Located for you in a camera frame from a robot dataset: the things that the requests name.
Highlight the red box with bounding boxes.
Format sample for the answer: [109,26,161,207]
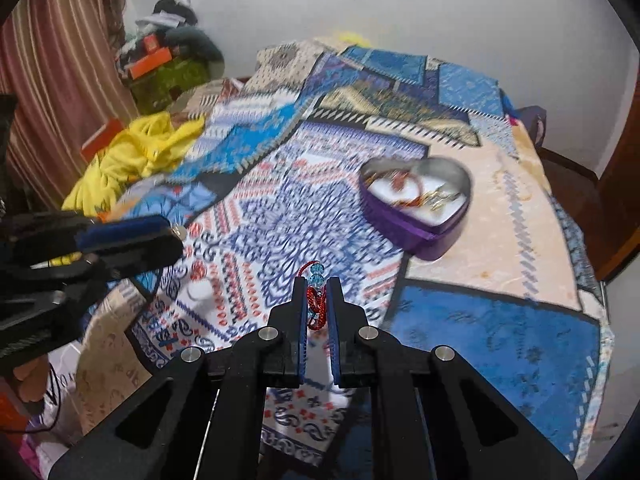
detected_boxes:
[81,119,127,162]

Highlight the pile of clothes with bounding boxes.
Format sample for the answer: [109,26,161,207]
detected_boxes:
[117,0,226,81]

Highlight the striped red curtain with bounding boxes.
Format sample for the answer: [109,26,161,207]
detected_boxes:
[0,0,141,211]

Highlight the red braided bracelet blue beads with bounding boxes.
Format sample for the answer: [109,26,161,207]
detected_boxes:
[297,261,332,332]

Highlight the purple heart-shaped jewelry box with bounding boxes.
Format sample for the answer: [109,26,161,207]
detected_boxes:
[358,156,474,262]

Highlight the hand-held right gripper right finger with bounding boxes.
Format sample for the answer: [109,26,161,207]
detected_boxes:
[326,276,579,480]

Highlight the patchwork printed blanket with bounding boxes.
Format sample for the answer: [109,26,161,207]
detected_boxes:
[80,40,615,480]

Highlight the small white bottle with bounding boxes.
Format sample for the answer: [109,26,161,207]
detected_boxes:
[184,275,214,307]

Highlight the dark purple bag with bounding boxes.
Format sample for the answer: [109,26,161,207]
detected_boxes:
[504,104,549,150]

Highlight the person's left hand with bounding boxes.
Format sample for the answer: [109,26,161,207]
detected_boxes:
[13,356,52,402]

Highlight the yellow cloth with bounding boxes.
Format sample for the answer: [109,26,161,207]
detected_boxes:
[50,111,207,267]

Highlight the striped cloth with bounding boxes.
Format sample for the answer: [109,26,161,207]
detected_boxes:
[197,79,243,111]

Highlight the white plastic bag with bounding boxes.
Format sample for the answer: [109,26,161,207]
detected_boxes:
[30,345,103,453]

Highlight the green storage box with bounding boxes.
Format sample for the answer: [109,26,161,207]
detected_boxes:
[129,54,222,117]

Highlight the orange bead bracelet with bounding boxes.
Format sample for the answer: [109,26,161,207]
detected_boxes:
[370,170,426,208]

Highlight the orange box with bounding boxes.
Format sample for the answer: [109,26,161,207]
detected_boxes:
[129,46,174,82]

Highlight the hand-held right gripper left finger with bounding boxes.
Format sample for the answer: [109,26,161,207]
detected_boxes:
[50,276,309,480]

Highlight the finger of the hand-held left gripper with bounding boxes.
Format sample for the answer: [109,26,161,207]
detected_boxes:
[20,232,185,286]
[9,211,171,253]

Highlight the yellow plastic object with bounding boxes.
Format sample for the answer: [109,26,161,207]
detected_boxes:
[334,29,372,47]

